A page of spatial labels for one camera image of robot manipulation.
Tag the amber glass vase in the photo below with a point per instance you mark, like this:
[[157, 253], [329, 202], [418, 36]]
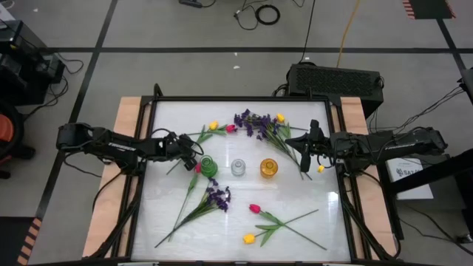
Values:
[[268, 169]]

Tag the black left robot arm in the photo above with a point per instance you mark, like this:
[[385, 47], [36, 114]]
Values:
[[118, 147]]

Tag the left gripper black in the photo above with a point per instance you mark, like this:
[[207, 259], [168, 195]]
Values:
[[170, 147]]

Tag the black metal table frame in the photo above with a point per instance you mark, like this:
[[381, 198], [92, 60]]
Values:
[[240, 98]]

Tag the black metal stand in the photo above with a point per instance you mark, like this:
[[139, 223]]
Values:
[[425, 173]]

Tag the orange and black vacuum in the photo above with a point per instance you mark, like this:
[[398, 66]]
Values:
[[5, 129]]

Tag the black equipment rack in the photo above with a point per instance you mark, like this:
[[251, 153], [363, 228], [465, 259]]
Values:
[[22, 66]]

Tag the white printed sheet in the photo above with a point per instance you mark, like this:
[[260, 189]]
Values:
[[410, 181]]

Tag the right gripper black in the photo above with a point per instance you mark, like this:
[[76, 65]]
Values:
[[319, 146]]

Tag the purple artificial flower bunch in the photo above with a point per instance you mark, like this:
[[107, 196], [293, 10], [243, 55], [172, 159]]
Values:
[[218, 197], [258, 123]]

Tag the clear glass vase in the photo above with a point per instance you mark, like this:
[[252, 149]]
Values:
[[238, 168]]

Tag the black mat striped edge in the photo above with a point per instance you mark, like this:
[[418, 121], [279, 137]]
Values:
[[428, 7], [11, 240]]

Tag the black computer case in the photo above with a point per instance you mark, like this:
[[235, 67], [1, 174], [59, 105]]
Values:
[[332, 81]]

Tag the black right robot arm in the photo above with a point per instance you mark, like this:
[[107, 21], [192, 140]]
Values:
[[399, 146]]

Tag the yellow artificial tulip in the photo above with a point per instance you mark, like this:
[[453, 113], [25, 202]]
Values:
[[213, 125], [280, 118], [249, 238]]

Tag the green glass vase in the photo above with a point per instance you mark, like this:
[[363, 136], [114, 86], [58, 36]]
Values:
[[209, 168]]

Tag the light wooden side board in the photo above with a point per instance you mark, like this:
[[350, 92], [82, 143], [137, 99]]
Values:
[[353, 114], [127, 114]]

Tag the black power strip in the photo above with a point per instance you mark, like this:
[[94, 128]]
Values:
[[190, 3]]

